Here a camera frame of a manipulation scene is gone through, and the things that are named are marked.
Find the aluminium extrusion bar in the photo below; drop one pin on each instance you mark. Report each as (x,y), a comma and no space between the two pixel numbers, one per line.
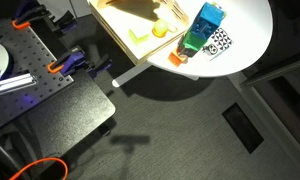
(13,83)

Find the white table base legs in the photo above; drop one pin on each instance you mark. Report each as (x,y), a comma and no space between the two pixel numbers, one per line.
(130,75)

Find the black white geometric pattern block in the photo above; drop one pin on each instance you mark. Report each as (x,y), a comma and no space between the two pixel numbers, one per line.
(218,42)

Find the yellow orange ball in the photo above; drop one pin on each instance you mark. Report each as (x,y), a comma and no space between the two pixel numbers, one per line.
(160,27)

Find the orange block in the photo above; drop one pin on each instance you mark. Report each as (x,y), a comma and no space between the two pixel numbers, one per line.
(175,59)

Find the green toy block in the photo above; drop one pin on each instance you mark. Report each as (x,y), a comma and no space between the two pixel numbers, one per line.
(195,40)

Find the black floor outlet cover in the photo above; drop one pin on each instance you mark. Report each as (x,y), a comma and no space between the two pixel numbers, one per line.
(243,127)

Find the blue toy block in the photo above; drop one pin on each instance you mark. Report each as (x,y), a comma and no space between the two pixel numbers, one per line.
(208,18)

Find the black perforated breadboard plate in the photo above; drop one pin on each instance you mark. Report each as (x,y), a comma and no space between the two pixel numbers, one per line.
(33,66)

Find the dark shelf unit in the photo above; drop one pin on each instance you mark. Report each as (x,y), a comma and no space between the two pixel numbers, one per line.
(276,68)

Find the wooden tray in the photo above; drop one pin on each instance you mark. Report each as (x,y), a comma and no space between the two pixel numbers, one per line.
(123,20)

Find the purple black bar clamp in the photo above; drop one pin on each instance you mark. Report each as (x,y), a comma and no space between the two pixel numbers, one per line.
(73,61)
(36,15)

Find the black cart top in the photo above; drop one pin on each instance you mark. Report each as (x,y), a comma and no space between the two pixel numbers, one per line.
(73,110)

